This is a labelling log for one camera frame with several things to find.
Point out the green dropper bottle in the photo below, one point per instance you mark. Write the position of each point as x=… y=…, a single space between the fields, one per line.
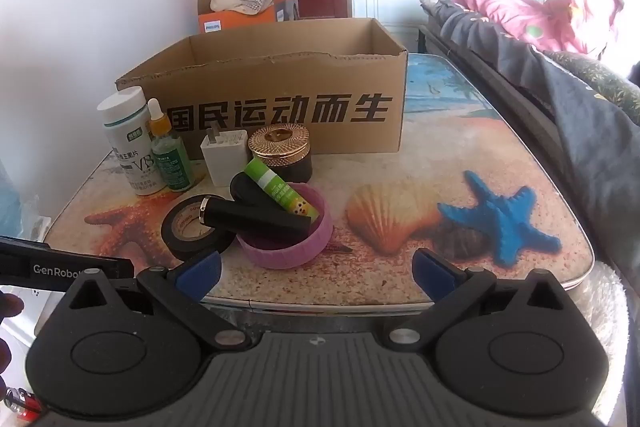
x=170 y=157

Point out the dark jar with gold lid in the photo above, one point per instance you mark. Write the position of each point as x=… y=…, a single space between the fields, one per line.
x=280 y=147

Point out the small dark hairpin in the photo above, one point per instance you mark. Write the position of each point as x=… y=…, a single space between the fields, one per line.
x=340 y=248

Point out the red lighter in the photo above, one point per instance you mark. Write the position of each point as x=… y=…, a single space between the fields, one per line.
x=20 y=402

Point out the green glue stick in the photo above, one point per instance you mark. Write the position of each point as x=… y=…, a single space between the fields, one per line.
x=280 y=192

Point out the small black oval case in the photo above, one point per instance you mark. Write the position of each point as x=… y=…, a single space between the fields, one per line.
x=245 y=187

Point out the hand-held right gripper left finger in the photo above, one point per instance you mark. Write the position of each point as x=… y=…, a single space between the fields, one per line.
x=200 y=271

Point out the grey blanket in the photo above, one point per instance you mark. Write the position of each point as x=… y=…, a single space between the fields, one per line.
x=575 y=117

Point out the white charger plug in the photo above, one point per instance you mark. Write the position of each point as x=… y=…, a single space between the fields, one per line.
x=222 y=159

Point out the large brown cardboard box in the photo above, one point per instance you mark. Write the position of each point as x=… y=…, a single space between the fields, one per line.
x=300 y=82

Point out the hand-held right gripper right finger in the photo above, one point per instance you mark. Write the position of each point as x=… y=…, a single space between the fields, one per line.
x=434 y=272

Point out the black bed frame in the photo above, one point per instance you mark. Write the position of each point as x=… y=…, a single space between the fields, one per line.
x=421 y=42

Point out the person's left hand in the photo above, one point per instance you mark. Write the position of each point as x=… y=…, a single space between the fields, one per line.
x=10 y=306

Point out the white fluffy mat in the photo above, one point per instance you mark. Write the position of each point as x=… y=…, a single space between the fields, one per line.
x=610 y=332

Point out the pink plastic bowl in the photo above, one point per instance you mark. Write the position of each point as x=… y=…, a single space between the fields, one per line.
x=300 y=252

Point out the pink quilt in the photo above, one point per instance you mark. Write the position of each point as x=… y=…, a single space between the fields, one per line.
x=500 y=7

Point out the white pill bottle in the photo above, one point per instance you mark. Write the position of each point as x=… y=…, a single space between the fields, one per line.
x=130 y=142

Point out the black tape roll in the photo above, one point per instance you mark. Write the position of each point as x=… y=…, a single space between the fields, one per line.
x=172 y=237

